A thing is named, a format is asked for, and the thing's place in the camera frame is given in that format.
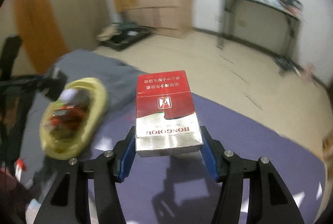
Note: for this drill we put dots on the lavender plush ball keychain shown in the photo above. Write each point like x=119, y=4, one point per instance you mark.
x=68, y=95

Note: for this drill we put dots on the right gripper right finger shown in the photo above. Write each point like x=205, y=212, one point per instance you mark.
x=270, y=200

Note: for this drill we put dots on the dark orange Kuang Shan box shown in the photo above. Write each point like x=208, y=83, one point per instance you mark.
x=66, y=121

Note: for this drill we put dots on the yellow oval tray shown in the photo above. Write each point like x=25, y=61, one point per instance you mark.
x=93, y=96

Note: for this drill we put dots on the red silver Hongqiqu cigarette box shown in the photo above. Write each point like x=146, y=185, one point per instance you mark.
x=166, y=120

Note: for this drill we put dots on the open black suitcase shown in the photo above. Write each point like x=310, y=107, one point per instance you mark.
x=120, y=36

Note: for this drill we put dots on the black folding table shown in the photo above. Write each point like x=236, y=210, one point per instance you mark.
x=260, y=25

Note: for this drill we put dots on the pink snack bag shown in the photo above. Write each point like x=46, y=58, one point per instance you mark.
x=308, y=73

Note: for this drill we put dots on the clothes pile under table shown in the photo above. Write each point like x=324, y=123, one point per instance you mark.
x=285, y=64

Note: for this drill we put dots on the gray blanket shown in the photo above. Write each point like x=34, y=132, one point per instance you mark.
x=112, y=84

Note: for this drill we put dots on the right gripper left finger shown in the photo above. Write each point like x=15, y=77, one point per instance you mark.
x=68, y=198

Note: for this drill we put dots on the black perforated board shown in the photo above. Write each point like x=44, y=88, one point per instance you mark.
x=293, y=6

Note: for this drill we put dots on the orange wooden door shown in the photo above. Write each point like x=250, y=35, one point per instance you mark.
x=41, y=35

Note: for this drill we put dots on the purple tablecloth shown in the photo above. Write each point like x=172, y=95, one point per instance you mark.
x=186, y=160

